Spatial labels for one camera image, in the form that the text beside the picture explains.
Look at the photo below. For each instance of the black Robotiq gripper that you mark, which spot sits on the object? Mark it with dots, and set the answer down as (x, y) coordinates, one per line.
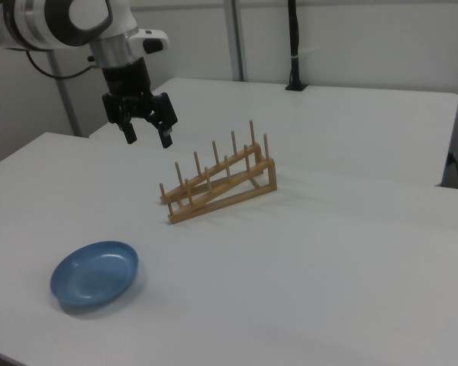
(128, 82)

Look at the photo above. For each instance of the blue round plate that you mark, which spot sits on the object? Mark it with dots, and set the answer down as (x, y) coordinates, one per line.
(93, 274)

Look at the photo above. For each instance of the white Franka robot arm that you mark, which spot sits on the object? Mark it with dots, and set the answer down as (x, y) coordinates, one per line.
(42, 23)

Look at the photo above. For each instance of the wooden plate rack with pegs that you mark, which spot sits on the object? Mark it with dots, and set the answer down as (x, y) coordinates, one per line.
(179, 218)

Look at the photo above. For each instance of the black clamp on table corner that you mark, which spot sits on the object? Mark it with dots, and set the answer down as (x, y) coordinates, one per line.
(294, 38)

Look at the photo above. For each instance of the grey partition frame post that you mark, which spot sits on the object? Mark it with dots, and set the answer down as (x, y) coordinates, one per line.
(236, 38)
(66, 103)

